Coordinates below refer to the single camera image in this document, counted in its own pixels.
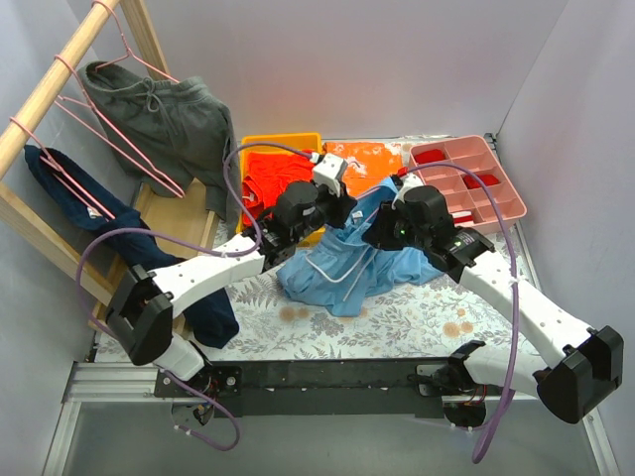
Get pink compartment organizer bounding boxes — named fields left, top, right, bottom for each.
left=409, top=136, right=527, bottom=234

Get red white item in organizer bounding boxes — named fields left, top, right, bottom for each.
left=451, top=210, right=474, bottom=227

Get yellow plastic tray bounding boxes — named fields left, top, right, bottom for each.
left=234, top=131, right=328, bottom=248

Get light blue shorts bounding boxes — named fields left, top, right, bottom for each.
left=277, top=178, right=442, bottom=317

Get bright orange shorts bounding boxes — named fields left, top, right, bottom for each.
left=243, top=152, right=314, bottom=215

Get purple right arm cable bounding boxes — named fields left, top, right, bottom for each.
left=404, top=166, right=521, bottom=465

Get floral table mat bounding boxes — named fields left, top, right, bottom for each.
left=93, top=138, right=555, bottom=361

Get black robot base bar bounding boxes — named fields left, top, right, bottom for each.
left=153, top=357, right=497, bottom=420

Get pink wire hanger with grey shorts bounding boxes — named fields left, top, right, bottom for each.
left=85, top=1, right=179, bottom=89

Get grey sweat shorts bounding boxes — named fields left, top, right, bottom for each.
left=77, top=61, right=240, bottom=229

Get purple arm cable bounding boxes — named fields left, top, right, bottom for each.
left=404, top=166, right=521, bottom=465
left=74, top=142, right=321, bottom=451

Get orange bleached denim shorts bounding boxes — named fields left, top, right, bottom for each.
left=322, top=141, right=403, bottom=196

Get navy blue shorts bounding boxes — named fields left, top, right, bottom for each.
left=24, top=145, right=239, bottom=349

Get pink wire hanger with navy shorts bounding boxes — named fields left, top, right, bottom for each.
left=9, top=116, right=115, bottom=219

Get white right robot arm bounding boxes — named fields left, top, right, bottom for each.
left=363, top=174, right=624, bottom=423

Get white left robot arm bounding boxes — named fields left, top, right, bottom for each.
left=106, top=181, right=357, bottom=397

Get red cloth in organizer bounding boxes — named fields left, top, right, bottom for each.
left=462, top=174, right=501, bottom=189
left=413, top=149, right=447, bottom=165

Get wooden clothes rack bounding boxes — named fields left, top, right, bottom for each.
left=0, top=0, right=219, bottom=341

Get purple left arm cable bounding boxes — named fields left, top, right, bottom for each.
left=74, top=142, right=321, bottom=451

